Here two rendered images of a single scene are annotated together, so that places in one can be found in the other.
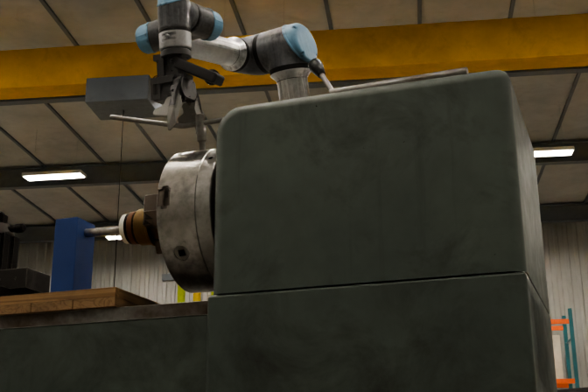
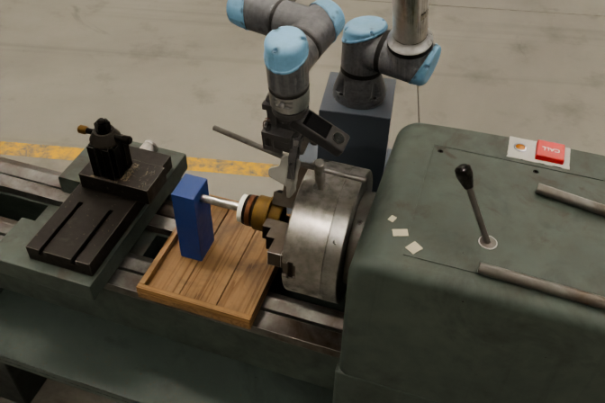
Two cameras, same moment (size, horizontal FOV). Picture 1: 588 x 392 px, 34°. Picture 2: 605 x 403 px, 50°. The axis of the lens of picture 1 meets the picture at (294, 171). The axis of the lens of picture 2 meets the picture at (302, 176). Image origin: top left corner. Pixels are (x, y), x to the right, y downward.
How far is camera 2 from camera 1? 1.98 m
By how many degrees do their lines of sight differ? 61
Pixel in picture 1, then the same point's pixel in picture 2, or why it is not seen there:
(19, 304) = (163, 299)
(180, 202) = (306, 281)
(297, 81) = not seen: outside the picture
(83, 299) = (221, 317)
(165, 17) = (278, 86)
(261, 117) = (400, 287)
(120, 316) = (255, 331)
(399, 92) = (558, 325)
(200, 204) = (326, 289)
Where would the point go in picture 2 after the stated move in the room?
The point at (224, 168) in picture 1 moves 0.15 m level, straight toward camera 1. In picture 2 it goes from (356, 308) to (368, 374)
